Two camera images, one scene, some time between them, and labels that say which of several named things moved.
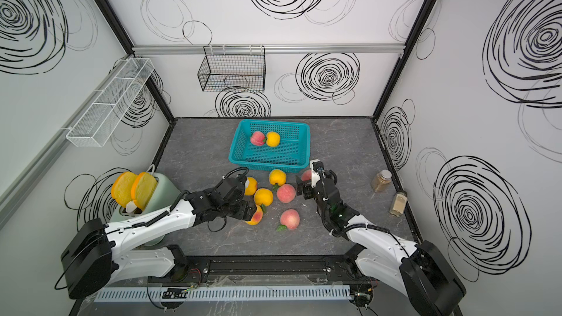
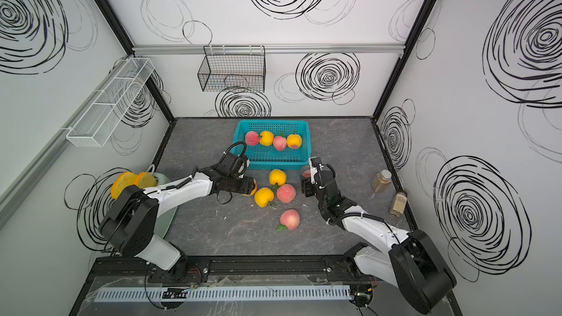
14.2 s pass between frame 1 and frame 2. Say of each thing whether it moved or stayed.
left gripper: moved
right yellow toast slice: stayed
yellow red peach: moved
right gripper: stayed
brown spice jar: stayed
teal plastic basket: stayed
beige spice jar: stayed
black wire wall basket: stayed
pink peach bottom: stayed
